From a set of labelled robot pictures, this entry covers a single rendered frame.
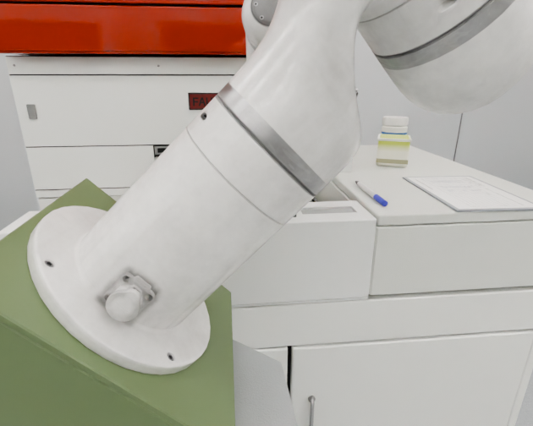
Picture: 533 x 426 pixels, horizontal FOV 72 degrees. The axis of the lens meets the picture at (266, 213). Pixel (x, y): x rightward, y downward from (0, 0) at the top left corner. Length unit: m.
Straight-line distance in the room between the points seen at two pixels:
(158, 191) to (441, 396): 0.70
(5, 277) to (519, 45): 0.40
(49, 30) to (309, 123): 0.97
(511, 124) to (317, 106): 3.15
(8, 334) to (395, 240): 0.51
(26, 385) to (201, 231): 0.16
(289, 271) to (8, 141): 2.62
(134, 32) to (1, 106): 1.98
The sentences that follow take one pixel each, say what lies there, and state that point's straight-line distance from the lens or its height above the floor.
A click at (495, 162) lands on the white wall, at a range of 3.38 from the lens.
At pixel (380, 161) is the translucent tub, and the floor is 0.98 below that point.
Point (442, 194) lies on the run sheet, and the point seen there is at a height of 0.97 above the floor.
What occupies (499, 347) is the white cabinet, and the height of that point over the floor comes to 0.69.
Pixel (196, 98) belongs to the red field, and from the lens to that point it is 1.13.
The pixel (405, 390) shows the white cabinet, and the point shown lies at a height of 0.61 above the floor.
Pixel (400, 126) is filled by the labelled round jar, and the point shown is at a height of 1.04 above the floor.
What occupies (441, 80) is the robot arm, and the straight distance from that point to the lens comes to 0.33.
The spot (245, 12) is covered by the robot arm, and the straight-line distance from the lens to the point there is 0.51.
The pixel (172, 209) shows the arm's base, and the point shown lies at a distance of 0.28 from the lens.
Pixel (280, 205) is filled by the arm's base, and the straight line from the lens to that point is 0.28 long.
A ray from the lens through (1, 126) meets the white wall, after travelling 3.02.
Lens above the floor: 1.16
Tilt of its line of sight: 20 degrees down
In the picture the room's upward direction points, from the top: straight up
